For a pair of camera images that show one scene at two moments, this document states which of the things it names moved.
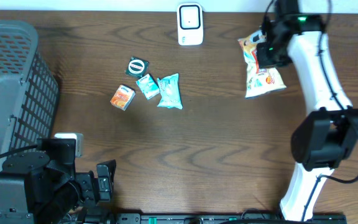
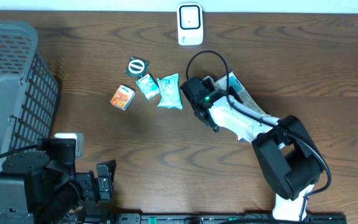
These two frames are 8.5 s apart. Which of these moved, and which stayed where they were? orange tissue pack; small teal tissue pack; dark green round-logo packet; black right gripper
Moved: black right gripper
Stayed: orange tissue pack; dark green round-logo packet; small teal tissue pack
